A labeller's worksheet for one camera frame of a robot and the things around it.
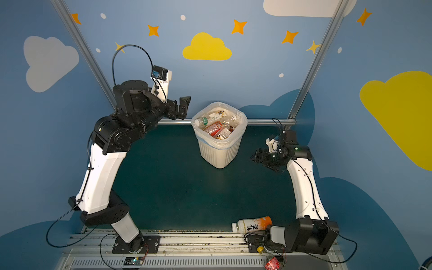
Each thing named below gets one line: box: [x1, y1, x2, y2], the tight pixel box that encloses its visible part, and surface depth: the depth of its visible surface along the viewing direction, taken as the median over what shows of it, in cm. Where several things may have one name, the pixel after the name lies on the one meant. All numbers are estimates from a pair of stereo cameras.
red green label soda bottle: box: [203, 120, 223, 138], surface depth 88 cm
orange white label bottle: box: [231, 216, 273, 234], surface depth 78 cm
